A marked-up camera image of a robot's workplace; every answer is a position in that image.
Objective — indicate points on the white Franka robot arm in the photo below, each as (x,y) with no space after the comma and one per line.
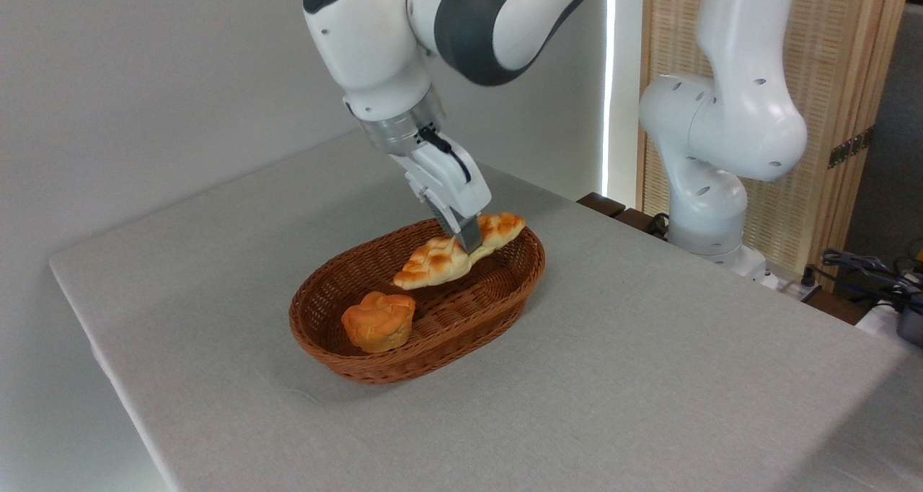
(375,37)

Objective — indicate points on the round orange bread bun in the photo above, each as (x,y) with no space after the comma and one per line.
(378,322)

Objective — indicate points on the dark metal screen hinge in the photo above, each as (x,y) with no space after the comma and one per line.
(851,148)

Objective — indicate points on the dark brown wooden furniture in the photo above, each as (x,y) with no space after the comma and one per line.
(606,205)

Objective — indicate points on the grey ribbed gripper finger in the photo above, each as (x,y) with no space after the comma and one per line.
(465,232)

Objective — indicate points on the braided golden bread loaf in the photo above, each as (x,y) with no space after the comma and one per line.
(433,265)

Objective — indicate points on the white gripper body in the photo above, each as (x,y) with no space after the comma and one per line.
(447,178)

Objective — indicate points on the brown wicker oval basket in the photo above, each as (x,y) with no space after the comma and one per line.
(461,312)

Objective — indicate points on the white power strip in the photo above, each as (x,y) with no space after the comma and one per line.
(789,288)

